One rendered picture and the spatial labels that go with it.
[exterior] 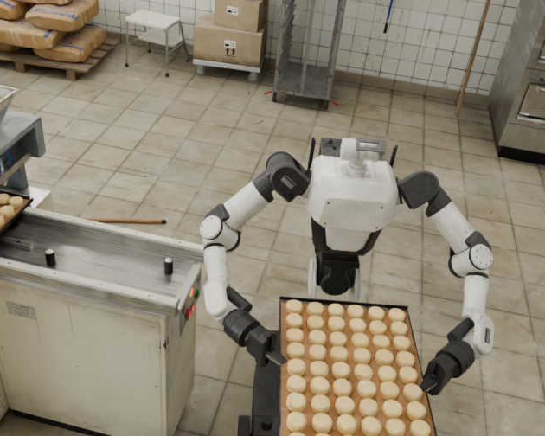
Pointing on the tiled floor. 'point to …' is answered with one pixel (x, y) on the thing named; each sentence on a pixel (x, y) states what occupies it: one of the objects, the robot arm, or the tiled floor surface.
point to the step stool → (157, 32)
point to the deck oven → (531, 86)
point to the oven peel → (472, 56)
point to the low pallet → (27, 57)
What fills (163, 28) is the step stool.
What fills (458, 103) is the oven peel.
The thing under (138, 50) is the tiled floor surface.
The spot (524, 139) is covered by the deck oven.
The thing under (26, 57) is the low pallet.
